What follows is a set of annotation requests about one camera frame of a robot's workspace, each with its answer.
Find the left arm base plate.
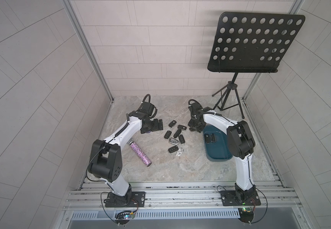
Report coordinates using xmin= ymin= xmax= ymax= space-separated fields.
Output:
xmin=103 ymin=191 xmax=146 ymax=208

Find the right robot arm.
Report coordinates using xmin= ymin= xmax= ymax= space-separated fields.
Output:
xmin=189 ymin=107 xmax=256 ymax=203

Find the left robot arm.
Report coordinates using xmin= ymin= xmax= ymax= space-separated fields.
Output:
xmin=87 ymin=111 xmax=161 ymax=197

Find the white key fob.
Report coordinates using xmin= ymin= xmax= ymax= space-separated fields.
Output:
xmin=176 ymin=148 xmax=184 ymax=156

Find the left circuit board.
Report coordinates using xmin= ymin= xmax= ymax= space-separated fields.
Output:
xmin=115 ymin=210 xmax=135 ymax=225

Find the circuit board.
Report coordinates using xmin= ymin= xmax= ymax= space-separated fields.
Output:
xmin=238 ymin=207 xmax=254 ymax=224
xmin=115 ymin=210 xmax=135 ymax=225

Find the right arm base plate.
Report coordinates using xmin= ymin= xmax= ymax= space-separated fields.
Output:
xmin=219 ymin=189 xmax=261 ymax=206

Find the purple glitter tube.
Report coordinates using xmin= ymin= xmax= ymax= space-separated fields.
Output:
xmin=128 ymin=138 xmax=152 ymax=167

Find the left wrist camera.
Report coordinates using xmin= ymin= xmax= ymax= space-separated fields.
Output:
xmin=139 ymin=102 xmax=157 ymax=119

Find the black chrome key fob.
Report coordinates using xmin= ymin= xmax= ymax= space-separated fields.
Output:
xmin=210 ymin=134 xmax=217 ymax=143

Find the right circuit board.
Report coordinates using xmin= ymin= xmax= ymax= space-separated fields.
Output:
xmin=238 ymin=207 xmax=254 ymax=224

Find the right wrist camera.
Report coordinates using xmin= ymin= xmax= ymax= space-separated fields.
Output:
xmin=188 ymin=103 xmax=204 ymax=119

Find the teal storage tray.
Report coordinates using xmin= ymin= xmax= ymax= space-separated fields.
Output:
xmin=203 ymin=125 xmax=233 ymax=162

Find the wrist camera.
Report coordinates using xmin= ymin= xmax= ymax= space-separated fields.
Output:
xmin=188 ymin=103 xmax=204 ymax=119
xmin=139 ymin=102 xmax=157 ymax=119

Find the silver BMW key fob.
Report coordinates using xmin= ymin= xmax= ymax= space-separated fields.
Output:
xmin=169 ymin=137 xmax=180 ymax=145

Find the black VW key top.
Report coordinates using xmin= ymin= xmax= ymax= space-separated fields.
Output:
xmin=168 ymin=120 xmax=177 ymax=128

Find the black key fob bottom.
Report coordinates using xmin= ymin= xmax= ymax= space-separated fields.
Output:
xmin=168 ymin=146 xmax=179 ymax=153

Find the black music stand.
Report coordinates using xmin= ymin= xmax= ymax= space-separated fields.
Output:
xmin=207 ymin=12 xmax=305 ymax=111

